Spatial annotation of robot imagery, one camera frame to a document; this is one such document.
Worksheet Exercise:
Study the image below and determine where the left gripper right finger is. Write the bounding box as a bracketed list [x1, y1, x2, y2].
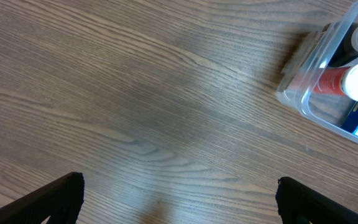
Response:
[275, 177, 358, 224]

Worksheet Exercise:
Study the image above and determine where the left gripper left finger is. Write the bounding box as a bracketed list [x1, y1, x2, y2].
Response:
[0, 172, 85, 224]

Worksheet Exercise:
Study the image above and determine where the orange tube white cap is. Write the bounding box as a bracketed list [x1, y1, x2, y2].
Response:
[313, 64, 358, 101]

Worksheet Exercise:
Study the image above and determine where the black tube white cap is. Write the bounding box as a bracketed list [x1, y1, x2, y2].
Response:
[328, 23, 358, 67]

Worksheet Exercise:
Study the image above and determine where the clear plastic container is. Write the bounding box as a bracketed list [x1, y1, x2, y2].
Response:
[277, 1, 358, 143]

